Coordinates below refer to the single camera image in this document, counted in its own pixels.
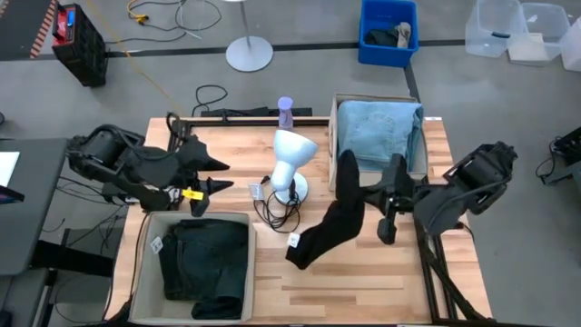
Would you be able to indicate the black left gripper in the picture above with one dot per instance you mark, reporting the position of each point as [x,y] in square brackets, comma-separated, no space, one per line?
[186,170]

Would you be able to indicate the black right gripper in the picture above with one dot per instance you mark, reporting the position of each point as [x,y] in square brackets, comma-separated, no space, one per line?
[399,200]

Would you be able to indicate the light blue jeans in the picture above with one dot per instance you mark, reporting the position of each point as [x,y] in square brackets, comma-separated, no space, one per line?
[377,131]

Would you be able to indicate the black trousers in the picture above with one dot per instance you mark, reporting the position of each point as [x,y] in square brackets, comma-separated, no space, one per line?
[336,222]

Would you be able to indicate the dark green jeans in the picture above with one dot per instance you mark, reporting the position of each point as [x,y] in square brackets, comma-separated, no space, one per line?
[199,263]

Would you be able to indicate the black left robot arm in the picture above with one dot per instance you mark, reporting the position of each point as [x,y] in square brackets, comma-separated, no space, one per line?
[136,168]

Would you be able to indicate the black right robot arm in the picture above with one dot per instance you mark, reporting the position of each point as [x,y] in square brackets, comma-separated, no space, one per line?
[476,177]

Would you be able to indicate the yellow tag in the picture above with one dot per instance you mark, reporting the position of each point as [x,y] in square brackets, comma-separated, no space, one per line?
[193,194]

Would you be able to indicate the beige fabric storage box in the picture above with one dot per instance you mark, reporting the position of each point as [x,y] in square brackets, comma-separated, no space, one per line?
[145,290]
[332,159]

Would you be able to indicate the white desk lamp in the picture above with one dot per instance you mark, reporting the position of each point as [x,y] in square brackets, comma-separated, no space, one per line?
[290,154]

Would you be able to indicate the purple spray bottle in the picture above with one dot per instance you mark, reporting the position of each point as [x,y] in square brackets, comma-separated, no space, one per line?
[285,113]

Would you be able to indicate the grey round floor stand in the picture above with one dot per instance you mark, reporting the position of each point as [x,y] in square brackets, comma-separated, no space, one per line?
[249,54]

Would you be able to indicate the blue plastic bin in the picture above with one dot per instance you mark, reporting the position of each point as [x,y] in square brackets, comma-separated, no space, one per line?
[386,56]

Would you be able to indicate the dark cloth in bin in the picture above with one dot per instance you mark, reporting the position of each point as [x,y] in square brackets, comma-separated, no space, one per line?
[381,38]

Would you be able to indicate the beige cloth in bin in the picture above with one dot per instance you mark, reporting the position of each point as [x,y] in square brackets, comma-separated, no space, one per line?
[404,36]

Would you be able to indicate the black support beam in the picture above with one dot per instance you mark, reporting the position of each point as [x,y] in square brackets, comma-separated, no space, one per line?
[72,259]

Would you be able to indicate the black case with red top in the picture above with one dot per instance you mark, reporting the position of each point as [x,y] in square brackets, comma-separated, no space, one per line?
[84,54]

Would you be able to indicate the clear plastic storage bin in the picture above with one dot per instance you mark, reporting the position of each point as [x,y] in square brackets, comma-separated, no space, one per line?
[572,52]
[542,27]
[490,27]

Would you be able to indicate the black desk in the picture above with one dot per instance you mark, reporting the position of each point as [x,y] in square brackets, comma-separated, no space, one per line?
[32,227]

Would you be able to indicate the white paper sheet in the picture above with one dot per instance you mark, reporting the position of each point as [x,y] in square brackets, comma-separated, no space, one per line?
[6,168]

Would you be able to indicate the black mat orange striped edge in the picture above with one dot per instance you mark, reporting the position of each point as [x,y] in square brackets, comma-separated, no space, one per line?
[18,27]

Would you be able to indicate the black metal frame strut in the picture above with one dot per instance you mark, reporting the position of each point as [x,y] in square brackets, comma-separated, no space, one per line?
[447,281]

